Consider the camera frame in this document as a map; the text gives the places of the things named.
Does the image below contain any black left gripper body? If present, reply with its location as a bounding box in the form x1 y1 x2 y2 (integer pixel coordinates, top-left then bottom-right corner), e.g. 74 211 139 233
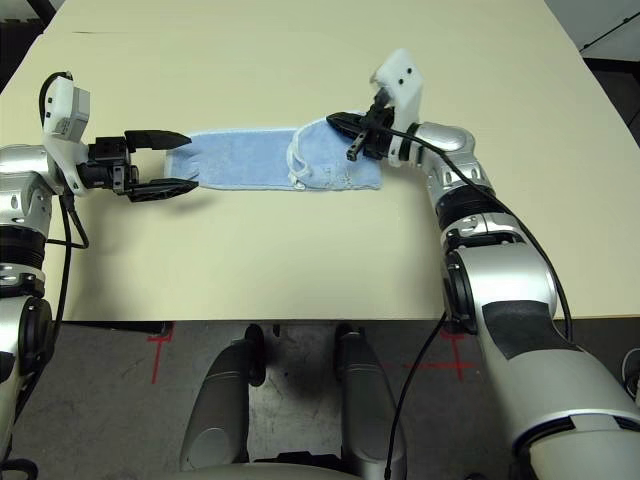
79 135 140 196

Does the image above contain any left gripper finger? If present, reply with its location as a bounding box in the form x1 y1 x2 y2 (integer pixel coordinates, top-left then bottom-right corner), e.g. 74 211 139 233
126 176 201 204
123 129 193 152

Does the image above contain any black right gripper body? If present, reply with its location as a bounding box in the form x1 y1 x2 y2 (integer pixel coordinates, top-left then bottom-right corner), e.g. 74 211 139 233
344 106 402 164

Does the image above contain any light blue terry towel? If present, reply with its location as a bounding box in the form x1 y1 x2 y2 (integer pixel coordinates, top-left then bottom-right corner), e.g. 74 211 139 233
166 108 384 194

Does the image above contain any black table foot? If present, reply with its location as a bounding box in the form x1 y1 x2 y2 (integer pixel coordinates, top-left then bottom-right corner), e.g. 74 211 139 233
114 322 175 338

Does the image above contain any black foam puzzle mat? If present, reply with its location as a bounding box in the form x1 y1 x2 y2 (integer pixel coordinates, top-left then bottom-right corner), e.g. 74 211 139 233
0 17 51 91

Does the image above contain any red floor tape mark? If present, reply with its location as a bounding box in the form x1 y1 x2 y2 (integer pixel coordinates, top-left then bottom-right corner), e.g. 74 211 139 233
404 332 477 382
146 324 176 386

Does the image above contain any black floor mat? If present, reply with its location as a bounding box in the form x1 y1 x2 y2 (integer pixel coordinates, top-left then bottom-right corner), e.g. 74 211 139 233
582 57 640 151

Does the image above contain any grey robot right leg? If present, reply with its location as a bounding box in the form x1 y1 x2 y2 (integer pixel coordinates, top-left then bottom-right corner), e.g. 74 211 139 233
334 323 409 480

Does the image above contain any pale grey robot waist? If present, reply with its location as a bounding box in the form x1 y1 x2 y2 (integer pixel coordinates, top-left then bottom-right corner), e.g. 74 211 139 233
169 459 361 480

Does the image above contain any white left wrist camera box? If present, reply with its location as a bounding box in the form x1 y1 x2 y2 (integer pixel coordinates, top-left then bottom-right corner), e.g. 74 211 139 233
42 74 94 194

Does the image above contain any black metal frame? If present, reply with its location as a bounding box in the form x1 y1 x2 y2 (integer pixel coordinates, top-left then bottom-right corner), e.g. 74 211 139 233
34 0 65 24

